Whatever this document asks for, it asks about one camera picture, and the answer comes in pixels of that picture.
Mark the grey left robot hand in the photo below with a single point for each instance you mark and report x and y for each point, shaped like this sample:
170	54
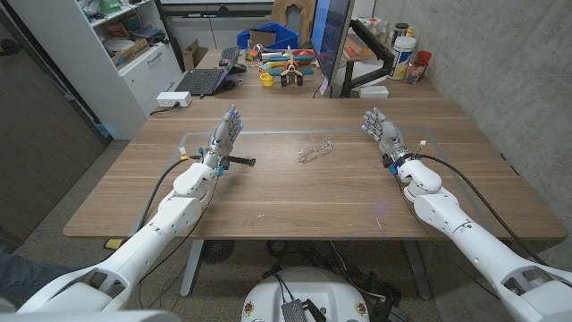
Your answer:
223	136

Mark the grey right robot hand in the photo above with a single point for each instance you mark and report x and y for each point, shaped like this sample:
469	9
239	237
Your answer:
386	132

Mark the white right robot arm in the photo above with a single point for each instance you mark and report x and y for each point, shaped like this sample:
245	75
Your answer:
473	243

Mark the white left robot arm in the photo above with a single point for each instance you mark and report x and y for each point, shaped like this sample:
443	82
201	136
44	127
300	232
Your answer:
147	234

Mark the small white box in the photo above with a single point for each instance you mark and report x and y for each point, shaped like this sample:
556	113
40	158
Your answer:
373	91

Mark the black laptop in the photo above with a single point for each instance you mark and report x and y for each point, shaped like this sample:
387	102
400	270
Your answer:
201	80

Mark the white power strip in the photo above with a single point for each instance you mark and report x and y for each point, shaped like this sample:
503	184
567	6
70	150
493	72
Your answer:
173	99

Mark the clear glass jar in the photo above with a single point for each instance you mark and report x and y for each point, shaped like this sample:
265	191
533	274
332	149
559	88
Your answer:
413	72

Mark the black computer mouse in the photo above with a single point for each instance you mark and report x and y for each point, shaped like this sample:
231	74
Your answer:
238	68

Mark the small yellow cup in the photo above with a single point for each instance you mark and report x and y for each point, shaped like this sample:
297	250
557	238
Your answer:
266	80

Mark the white canister with label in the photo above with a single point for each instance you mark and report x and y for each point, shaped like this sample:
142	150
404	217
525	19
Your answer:
401	58

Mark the black keyboard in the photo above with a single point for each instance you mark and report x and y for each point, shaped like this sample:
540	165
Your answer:
229	54

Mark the open brown cardboard box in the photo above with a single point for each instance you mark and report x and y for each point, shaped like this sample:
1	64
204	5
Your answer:
193	56

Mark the small colourful toy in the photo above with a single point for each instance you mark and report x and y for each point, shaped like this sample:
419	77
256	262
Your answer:
251	54

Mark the wooden toy airplane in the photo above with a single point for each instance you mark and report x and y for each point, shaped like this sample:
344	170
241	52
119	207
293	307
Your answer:
291	69

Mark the dark bottle with black lid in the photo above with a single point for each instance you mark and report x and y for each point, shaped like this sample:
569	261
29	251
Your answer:
400	30

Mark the yellow bottle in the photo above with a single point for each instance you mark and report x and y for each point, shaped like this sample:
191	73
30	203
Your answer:
410	32

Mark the black computer monitor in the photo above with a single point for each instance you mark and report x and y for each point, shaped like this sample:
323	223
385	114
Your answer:
333	36

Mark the red bowl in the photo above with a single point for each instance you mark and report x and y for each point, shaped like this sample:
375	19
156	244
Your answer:
306	53

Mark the round black fan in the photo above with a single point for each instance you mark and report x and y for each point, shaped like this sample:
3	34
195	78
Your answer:
217	251

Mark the blue plastic bin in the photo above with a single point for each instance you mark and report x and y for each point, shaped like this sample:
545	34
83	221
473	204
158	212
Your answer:
286	35

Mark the printed cardboard shelf box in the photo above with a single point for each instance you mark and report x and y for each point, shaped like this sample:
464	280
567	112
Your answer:
132	51

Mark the grey metal table leg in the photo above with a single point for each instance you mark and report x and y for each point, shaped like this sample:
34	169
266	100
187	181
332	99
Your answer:
192	268
418	273

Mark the white plate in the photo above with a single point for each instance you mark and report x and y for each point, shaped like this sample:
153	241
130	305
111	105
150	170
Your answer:
117	44

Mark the white shelf cabinet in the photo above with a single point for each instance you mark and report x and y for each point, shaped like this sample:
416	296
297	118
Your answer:
89	76

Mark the yellow black foot pedal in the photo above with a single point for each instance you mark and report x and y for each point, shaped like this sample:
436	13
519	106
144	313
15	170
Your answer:
113	244

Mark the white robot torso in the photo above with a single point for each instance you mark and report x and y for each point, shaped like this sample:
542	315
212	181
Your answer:
313	286

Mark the green box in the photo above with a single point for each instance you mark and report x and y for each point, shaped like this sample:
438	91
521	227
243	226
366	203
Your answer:
109	5

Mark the grey finned module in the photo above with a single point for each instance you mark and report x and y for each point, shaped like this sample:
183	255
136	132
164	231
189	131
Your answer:
293	311

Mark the person's leg in jeans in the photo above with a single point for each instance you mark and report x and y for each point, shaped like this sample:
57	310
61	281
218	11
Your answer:
27	277

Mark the clear frame glasses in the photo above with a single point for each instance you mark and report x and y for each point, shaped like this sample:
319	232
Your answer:
308	154

